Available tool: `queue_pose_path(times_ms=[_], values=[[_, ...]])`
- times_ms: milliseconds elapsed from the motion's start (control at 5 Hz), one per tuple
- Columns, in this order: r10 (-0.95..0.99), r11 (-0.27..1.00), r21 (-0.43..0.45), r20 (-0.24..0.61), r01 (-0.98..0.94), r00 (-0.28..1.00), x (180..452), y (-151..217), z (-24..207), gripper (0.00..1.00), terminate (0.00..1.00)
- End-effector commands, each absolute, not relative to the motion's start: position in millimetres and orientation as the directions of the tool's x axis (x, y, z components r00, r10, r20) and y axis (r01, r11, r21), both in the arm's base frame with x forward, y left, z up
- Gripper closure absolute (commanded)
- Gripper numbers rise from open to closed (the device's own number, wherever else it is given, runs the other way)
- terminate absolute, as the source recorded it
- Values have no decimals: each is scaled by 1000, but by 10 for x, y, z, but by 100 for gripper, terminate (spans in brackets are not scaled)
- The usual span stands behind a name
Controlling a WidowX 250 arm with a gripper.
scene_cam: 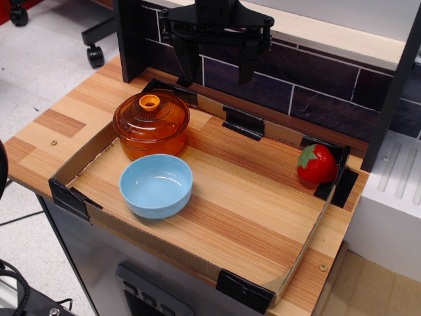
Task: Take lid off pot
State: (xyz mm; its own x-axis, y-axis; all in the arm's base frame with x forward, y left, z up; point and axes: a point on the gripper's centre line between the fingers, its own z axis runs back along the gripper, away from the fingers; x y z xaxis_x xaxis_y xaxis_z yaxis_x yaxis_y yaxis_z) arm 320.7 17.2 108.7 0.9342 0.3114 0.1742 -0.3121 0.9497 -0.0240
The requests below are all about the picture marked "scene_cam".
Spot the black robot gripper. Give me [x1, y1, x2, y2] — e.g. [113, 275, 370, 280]
[159, 1, 274, 84]

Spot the amber glass pot lid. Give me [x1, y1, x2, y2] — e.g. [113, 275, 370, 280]
[112, 92, 190, 142]

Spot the black office chair base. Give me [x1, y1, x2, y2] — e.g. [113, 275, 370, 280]
[81, 16, 116, 68]

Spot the red toy strawberry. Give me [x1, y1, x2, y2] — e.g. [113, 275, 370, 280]
[297, 144, 338, 184]

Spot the light blue bowl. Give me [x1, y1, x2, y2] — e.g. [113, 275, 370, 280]
[119, 154, 193, 219]

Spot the black caster wheel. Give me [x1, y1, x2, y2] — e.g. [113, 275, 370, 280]
[9, 6, 29, 27]

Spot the white toy sink unit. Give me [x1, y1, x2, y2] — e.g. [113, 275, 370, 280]
[345, 131, 420, 281]

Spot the cardboard fence with black tape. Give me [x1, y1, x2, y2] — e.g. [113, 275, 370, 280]
[49, 78, 364, 315]

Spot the grey oven control panel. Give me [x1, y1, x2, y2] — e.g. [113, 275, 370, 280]
[115, 264, 195, 316]

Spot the black equipment bottom left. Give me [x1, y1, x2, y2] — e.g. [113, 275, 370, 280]
[22, 290, 75, 316]

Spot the black upright post left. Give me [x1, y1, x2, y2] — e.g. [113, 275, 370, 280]
[112, 0, 154, 83]

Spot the dark grey upright post right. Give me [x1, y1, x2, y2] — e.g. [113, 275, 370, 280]
[360, 7, 420, 172]

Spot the black cable bottom left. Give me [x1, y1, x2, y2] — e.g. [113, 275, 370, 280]
[0, 258, 31, 316]

